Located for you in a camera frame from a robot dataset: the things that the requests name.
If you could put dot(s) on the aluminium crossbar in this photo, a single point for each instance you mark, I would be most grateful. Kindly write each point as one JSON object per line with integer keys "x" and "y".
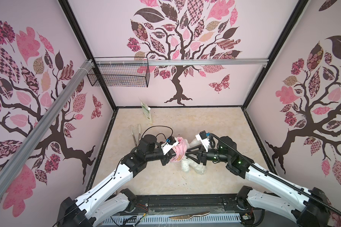
{"x": 252, "y": 61}
{"x": 14, "y": 164}

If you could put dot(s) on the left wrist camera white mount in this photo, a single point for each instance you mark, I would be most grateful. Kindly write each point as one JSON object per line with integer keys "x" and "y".
{"x": 169, "y": 144}

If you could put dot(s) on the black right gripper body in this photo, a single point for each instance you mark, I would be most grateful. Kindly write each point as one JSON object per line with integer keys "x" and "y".
{"x": 203, "y": 156}

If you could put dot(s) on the wooden handled knife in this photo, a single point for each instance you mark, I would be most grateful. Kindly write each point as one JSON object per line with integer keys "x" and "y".
{"x": 190, "y": 216}

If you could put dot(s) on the aluminium crossbar rear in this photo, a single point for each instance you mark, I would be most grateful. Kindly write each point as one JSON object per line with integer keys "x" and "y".
{"x": 252, "y": 61}

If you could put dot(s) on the metal kitchen tongs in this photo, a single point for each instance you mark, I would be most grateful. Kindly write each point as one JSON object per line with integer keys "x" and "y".
{"x": 136, "y": 131}

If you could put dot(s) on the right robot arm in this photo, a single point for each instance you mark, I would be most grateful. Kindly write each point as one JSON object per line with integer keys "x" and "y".
{"x": 305, "y": 207}

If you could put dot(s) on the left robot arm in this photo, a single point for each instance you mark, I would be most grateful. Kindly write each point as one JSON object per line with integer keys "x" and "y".
{"x": 105, "y": 199}

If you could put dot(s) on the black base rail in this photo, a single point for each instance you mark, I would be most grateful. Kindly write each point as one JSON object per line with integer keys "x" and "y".
{"x": 198, "y": 202}

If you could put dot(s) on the aluminium crossbar left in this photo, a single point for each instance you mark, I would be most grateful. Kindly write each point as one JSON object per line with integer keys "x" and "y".
{"x": 14, "y": 164}

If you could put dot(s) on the black wire basket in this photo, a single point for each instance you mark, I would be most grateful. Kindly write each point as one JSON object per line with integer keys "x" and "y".
{"x": 120, "y": 72}

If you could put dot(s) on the pink teddy hoodie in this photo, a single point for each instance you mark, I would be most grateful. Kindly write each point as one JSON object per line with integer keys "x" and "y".
{"x": 180, "y": 149}

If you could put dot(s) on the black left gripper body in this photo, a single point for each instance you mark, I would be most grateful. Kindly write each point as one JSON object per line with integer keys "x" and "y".
{"x": 164, "y": 159}

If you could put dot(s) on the white teddy bear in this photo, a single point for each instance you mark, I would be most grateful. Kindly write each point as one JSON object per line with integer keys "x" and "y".
{"x": 187, "y": 164}

